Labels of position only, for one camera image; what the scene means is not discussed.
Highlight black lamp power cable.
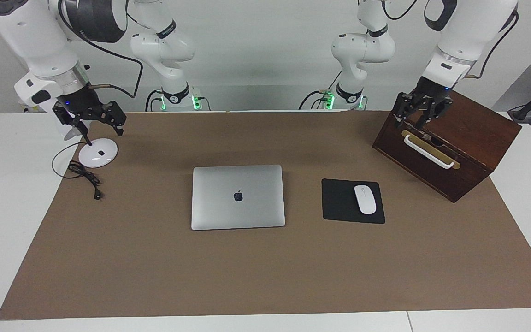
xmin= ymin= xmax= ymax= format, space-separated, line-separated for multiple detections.
xmin=52 ymin=142 xmax=105 ymax=200

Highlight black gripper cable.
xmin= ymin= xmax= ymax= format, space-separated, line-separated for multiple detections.
xmin=383 ymin=0 xmax=519 ymax=80
xmin=58 ymin=0 xmax=144 ymax=100

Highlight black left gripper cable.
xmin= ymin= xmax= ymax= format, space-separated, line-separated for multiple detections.
xmin=383 ymin=0 xmax=519 ymax=80

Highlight black mouse pad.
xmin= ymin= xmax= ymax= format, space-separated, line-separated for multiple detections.
xmin=321 ymin=178 xmax=386 ymax=225

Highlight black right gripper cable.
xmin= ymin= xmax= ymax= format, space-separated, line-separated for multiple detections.
xmin=58 ymin=0 xmax=144 ymax=100

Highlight brown table mat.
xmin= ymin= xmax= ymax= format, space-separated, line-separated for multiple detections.
xmin=0 ymin=110 xmax=531 ymax=320

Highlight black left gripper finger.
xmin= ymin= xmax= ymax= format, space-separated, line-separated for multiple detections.
xmin=414 ymin=98 xmax=454 ymax=132
xmin=395 ymin=92 xmax=420 ymax=130

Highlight white box handle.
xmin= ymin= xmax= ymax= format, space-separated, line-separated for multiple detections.
xmin=404 ymin=135 xmax=455 ymax=169

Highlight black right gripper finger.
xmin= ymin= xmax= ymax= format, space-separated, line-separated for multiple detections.
xmin=102 ymin=101 xmax=127 ymax=137
xmin=53 ymin=104 xmax=90 ymax=141

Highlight dark brown wooden box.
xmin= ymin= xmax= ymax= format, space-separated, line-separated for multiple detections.
xmin=372 ymin=77 xmax=522 ymax=203

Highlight black arm base cable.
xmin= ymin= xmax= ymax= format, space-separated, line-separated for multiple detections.
xmin=299 ymin=69 xmax=342 ymax=110
xmin=145 ymin=90 xmax=164 ymax=112

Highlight grey aluminium laptop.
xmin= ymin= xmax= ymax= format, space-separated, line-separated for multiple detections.
xmin=191 ymin=164 xmax=286 ymax=231

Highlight white computer mouse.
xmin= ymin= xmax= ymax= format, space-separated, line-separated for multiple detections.
xmin=354 ymin=185 xmax=377 ymax=215

